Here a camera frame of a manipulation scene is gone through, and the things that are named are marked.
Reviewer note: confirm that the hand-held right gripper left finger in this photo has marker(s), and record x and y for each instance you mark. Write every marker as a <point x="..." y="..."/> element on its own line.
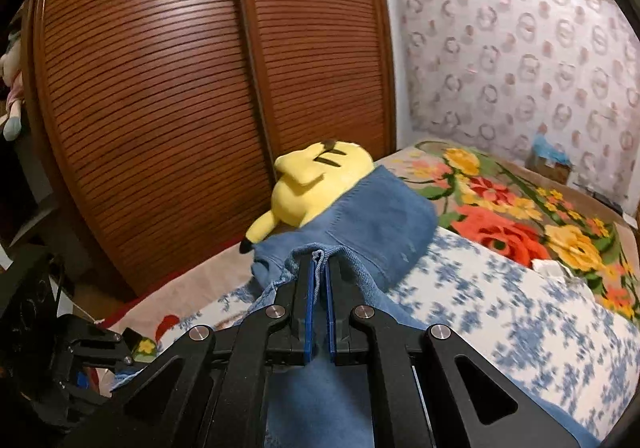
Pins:
<point x="311" y="313"/>

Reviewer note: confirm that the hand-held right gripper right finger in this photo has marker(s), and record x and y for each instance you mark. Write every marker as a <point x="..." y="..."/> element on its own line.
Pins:
<point x="330" y="318"/>

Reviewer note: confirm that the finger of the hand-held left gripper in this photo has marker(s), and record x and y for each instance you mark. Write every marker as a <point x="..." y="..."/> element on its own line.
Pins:
<point x="102" y="345"/>

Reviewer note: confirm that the dark blue denim pants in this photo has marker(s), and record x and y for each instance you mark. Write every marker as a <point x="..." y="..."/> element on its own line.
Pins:
<point x="370" y="218"/>

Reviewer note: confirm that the pink printed quilt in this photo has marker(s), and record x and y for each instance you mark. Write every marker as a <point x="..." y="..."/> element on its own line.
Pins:
<point x="200" y="288"/>

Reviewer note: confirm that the yellow plush toy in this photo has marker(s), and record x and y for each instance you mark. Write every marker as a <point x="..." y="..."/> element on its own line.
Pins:
<point x="320" y="178"/>

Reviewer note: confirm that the blue floral bed sheet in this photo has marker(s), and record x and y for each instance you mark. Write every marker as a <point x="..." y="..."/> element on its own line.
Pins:
<point x="500" y="328"/>

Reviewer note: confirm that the floral yellow red blanket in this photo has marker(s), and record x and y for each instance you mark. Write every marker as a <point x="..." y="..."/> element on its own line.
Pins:
<point x="510" y="218"/>

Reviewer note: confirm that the wooden louvered wardrobe door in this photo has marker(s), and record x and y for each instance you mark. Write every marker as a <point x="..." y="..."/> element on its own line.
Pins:
<point x="150" y="118"/>
<point x="320" y="38"/>

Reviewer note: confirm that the stuffed doll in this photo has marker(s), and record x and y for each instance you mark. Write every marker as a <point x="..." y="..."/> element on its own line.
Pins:
<point x="11" y="88"/>

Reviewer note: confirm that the cardboard box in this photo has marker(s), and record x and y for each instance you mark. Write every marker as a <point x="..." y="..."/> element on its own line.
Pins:
<point x="555" y="172"/>

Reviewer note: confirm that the blue plastic bag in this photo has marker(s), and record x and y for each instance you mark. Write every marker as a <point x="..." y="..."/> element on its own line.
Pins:
<point x="547" y="143"/>

